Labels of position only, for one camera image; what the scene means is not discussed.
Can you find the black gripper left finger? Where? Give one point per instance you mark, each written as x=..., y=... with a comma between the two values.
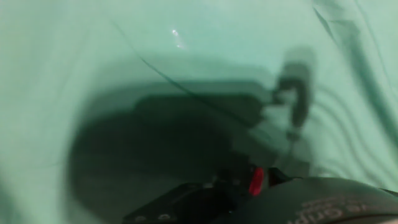
x=192, y=202

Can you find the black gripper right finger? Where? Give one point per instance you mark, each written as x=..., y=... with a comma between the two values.
x=276, y=175

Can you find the red clothespin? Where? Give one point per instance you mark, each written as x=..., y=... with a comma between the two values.
x=256, y=182

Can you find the green cloth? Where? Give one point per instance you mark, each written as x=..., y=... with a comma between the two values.
x=93, y=46

